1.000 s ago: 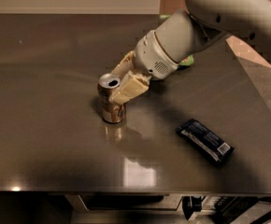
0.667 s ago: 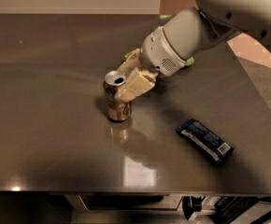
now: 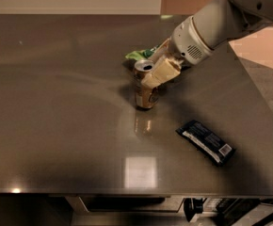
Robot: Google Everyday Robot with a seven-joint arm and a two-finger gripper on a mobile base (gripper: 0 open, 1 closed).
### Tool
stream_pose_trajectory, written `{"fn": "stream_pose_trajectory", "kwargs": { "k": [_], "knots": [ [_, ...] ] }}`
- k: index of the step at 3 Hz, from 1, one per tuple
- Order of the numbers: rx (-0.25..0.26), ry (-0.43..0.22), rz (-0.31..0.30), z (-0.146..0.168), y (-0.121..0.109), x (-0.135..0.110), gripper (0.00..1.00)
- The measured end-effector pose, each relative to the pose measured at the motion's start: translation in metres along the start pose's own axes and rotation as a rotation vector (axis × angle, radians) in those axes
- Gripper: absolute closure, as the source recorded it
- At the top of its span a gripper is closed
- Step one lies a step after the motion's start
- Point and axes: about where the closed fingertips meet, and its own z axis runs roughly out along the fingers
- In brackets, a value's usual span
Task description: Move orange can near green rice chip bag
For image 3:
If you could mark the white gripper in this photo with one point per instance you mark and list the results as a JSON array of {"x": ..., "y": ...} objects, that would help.
[{"x": 186, "y": 43}]

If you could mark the drawer under table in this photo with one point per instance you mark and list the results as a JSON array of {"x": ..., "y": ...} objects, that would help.
[{"x": 130, "y": 204}]

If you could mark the orange soda can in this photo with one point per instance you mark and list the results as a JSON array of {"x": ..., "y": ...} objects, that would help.
[{"x": 145, "y": 98}]

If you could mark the dark clutter under table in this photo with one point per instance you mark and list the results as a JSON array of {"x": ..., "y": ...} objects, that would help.
[{"x": 229, "y": 211}]

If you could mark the green rice chip bag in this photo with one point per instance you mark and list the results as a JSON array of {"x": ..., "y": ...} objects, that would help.
[{"x": 141, "y": 54}]

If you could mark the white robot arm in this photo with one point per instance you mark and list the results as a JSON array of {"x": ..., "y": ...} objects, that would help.
[{"x": 223, "y": 20}]

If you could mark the dark blue snack packet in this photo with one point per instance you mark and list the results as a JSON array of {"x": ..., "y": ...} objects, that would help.
[{"x": 207, "y": 142}]

